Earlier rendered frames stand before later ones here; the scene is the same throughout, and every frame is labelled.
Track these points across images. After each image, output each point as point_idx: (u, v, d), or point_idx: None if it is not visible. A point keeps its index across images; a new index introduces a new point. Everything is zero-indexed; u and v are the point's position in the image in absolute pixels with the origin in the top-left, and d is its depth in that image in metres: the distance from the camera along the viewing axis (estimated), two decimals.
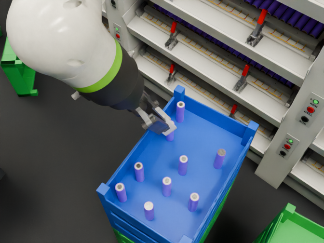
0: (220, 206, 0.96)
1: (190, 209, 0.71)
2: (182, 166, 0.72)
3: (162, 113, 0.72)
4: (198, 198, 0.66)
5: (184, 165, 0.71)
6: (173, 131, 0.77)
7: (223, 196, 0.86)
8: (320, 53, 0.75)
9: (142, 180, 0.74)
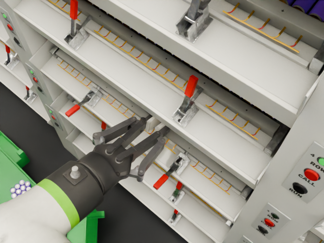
0: None
1: None
2: None
3: None
4: None
5: None
6: None
7: None
8: None
9: None
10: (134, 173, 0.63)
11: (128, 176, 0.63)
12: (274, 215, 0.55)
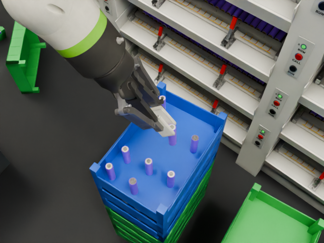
0: (199, 188, 1.09)
1: (168, 186, 0.84)
2: None
3: (164, 114, 0.72)
4: (174, 175, 0.80)
5: None
6: None
7: (201, 178, 1.00)
8: (280, 54, 0.88)
9: (128, 162, 0.88)
10: None
11: None
12: None
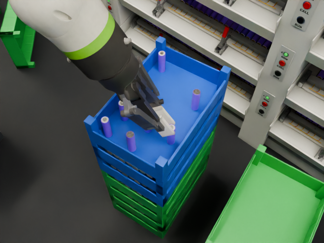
0: (201, 155, 1.04)
1: (168, 142, 0.79)
2: None
3: (164, 114, 0.72)
4: (175, 128, 0.75)
5: None
6: None
7: (202, 141, 0.95)
8: (287, 5, 0.83)
9: (126, 119, 0.83)
10: None
11: None
12: None
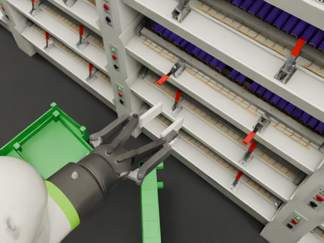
0: None
1: None
2: (232, 70, 0.91)
3: (148, 115, 0.72)
4: None
5: (230, 73, 0.92)
6: (254, 81, 0.90)
7: None
8: None
9: None
10: (94, 146, 0.67)
11: (95, 147, 0.66)
12: None
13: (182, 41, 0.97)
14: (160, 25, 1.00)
